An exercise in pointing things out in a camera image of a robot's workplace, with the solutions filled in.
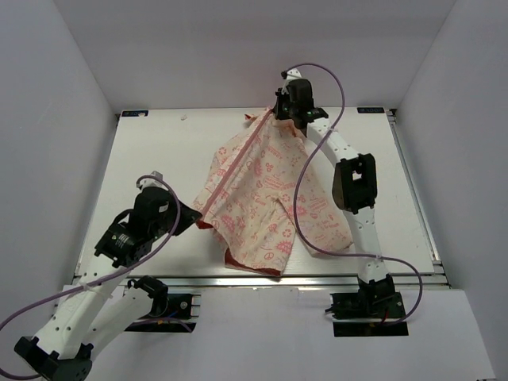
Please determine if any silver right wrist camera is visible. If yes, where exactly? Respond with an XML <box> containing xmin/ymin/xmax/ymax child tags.
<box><xmin>281</xmin><ymin>67</ymin><xmax>302</xmax><ymax>81</ymax></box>

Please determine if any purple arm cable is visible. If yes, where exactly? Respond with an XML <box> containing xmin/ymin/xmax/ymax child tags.
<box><xmin>0</xmin><ymin>174</ymin><xmax>191</xmax><ymax>379</ymax></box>
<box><xmin>279</xmin><ymin>62</ymin><xmax>424</xmax><ymax>329</ymax></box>

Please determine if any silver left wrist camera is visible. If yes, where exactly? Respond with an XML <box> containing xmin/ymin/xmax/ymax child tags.
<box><xmin>136</xmin><ymin>171</ymin><xmax>164</xmax><ymax>191</ymax></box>

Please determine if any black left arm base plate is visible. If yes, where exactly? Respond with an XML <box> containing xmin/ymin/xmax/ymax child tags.
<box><xmin>125</xmin><ymin>291</ymin><xmax>202</xmax><ymax>333</ymax></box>

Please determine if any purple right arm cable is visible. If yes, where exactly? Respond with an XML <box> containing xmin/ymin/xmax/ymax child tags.
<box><xmin>279</xmin><ymin>62</ymin><xmax>424</xmax><ymax>329</ymax></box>

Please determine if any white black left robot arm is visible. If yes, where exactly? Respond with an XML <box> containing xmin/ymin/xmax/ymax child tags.
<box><xmin>14</xmin><ymin>186</ymin><xmax>202</xmax><ymax>380</ymax></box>

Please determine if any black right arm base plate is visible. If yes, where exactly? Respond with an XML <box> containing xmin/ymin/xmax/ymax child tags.
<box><xmin>325</xmin><ymin>292</ymin><xmax>409</xmax><ymax>337</ymax></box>

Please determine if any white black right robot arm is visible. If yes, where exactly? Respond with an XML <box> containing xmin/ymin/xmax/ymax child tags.
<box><xmin>273</xmin><ymin>70</ymin><xmax>395</xmax><ymax>317</ymax></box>

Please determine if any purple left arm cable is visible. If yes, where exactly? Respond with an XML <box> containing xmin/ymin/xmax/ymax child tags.
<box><xmin>0</xmin><ymin>174</ymin><xmax>191</xmax><ymax>379</ymax></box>

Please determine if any cream pink printed jacket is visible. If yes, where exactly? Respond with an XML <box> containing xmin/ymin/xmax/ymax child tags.
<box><xmin>192</xmin><ymin>110</ymin><xmax>352</xmax><ymax>276</ymax></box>

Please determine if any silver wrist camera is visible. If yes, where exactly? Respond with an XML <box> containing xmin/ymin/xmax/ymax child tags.
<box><xmin>136</xmin><ymin>171</ymin><xmax>164</xmax><ymax>191</ymax></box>
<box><xmin>281</xmin><ymin>67</ymin><xmax>302</xmax><ymax>81</ymax></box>

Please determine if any aluminium table frame rail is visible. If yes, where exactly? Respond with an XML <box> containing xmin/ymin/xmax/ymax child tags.
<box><xmin>71</xmin><ymin>109</ymin><xmax>452</xmax><ymax>291</ymax></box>

